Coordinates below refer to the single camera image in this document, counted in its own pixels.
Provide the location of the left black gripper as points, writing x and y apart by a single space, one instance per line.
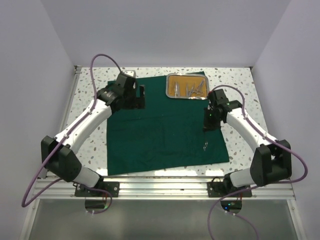
137 103

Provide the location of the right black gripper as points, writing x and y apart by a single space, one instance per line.
208 126

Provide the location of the steel tweezers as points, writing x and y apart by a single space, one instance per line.
205 146

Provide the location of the steel surgical scissors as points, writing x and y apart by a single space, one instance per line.
196 90

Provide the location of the steel instrument tray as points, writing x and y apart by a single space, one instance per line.
186 86

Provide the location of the green surgical drape cloth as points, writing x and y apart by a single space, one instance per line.
167 133

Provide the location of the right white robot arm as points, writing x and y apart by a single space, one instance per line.
271 160

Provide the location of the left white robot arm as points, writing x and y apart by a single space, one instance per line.
59 152

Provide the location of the yellow tray liner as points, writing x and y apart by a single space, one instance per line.
186 85

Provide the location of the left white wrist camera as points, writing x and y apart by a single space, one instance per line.
131 73

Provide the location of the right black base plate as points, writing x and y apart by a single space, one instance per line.
218 187

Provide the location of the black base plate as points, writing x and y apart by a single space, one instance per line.
102 189
218 187

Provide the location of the aluminium mounting rail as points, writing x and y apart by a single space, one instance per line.
161 188

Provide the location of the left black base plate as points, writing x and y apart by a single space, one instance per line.
102 189

